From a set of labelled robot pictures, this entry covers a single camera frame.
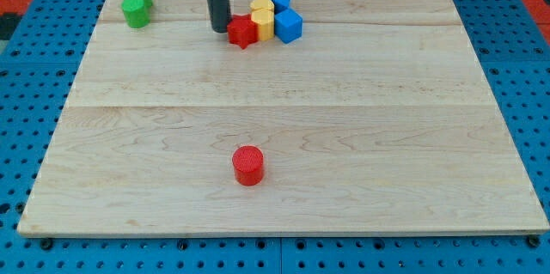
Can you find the yellow half-round block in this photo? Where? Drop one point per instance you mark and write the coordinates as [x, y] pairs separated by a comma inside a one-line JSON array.
[[256, 5]]

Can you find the red star block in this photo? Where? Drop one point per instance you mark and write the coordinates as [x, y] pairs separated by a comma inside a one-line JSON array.
[[242, 31]]

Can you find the yellow hexagon block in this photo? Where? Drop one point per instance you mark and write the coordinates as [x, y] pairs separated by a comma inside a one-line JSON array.
[[264, 20]]

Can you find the blue triangle block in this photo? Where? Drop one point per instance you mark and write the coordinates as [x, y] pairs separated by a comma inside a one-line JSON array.
[[280, 5]]

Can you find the blue cube block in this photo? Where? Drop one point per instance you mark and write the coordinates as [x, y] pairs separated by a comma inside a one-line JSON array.
[[288, 25]]

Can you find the wooden board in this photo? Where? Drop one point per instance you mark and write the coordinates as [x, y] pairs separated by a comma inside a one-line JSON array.
[[378, 121]]

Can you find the green round block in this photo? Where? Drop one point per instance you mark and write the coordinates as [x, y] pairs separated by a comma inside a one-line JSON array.
[[136, 13]]

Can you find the red cylinder block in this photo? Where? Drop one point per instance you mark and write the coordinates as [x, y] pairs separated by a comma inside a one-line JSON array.
[[248, 164]]

